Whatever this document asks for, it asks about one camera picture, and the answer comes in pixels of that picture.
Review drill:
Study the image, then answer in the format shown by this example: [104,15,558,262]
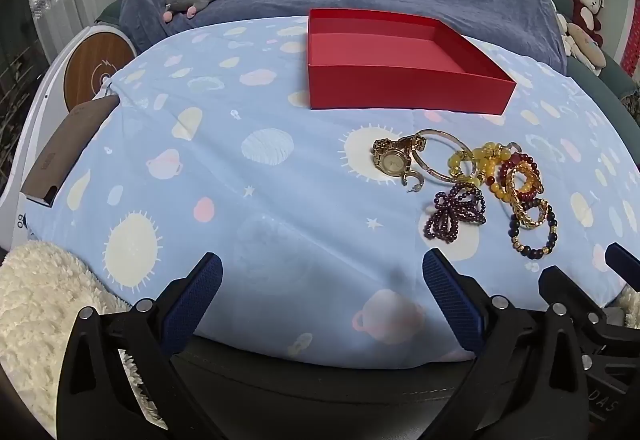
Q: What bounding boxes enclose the brown flat box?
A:
[20,95,122,208]

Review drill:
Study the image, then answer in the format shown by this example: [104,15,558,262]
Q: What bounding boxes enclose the purple beaded bow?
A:
[424,184,487,246]

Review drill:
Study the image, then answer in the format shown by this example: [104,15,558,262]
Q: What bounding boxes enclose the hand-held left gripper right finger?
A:
[422,249,592,440]

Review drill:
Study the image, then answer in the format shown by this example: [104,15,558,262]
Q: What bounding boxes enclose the round wooden white side table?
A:
[0,22,138,251]

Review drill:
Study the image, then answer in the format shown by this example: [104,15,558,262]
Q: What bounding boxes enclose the chunky amber bead bracelet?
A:
[447,144,511,201]

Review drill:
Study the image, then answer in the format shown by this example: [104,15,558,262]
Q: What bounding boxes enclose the beige plush toy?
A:
[556,12,608,76]

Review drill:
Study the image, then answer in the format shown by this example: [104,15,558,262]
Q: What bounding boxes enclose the red cardboard box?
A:
[306,8,517,115]

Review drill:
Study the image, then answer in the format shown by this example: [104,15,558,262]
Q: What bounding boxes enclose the white fluffy rug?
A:
[0,240,166,431]

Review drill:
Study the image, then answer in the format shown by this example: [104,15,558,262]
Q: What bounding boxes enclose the black leather seat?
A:
[170,335,481,440]

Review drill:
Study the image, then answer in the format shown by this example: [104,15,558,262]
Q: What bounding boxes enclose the silver crescent earring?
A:
[400,170,426,195]

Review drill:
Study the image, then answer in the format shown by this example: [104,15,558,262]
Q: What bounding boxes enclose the red dotted wall strip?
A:
[620,0,640,76]

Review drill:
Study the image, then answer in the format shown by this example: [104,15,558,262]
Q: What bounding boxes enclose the dark red bead bracelet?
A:
[487,152,543,201]

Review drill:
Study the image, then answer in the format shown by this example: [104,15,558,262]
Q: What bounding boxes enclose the dark bead bracelet gold spacers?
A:
[507,200,558,261]

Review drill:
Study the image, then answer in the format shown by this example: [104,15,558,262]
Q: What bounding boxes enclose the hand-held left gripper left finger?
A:
[56,252,224,440]

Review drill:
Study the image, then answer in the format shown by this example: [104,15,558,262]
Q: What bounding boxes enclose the gold cuff bracelet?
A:
[505,165,551,228]

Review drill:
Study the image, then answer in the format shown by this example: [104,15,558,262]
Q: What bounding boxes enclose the red monkey plush toy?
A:
[567,0,606,48]

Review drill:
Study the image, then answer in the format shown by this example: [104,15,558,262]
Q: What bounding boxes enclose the gold wristwatch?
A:
[371,134,427,177]

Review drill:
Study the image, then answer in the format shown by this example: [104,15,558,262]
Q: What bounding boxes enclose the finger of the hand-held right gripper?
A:
[537,264,608,316]
[604,242,640,293]

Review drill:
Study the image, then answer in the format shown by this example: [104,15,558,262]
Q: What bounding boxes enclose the thin gold bangle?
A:
[410,129,476,183]

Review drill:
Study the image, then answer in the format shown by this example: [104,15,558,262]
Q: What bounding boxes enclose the dark green sofa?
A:
[95,0,640,121]

